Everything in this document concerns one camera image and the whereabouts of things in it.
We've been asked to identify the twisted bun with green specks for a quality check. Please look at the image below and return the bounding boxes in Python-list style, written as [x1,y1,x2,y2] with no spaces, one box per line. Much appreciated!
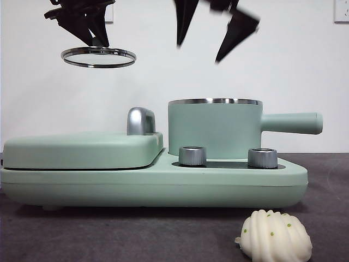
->
[234,209,313,262]

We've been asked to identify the mint green grill lid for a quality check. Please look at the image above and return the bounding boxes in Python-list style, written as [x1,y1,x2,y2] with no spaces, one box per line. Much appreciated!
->
[4,130,166,170]

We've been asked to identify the silver control knob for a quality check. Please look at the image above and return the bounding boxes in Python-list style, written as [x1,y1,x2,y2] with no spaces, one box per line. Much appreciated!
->
[178,146,207,166]
[247,148,278,169]

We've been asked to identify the black control panel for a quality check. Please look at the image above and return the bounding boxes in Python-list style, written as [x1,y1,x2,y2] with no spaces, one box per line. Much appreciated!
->
[172,160,286,169]

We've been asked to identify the mint green breakfast machine base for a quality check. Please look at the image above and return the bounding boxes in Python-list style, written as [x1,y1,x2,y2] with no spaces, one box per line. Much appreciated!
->
[0,154,309,212]

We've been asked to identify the white wall socket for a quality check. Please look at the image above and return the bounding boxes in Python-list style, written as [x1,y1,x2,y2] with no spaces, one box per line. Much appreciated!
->
[334,0,349,24]
[105,2,114,24]

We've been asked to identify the silver grill lid handle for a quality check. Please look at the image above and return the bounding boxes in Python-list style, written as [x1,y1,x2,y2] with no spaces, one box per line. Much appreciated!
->
[127,107,157,136]

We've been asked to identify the mint green handled pot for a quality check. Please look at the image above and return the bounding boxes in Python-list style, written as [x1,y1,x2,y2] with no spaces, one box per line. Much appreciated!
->
[167,98,324,160]

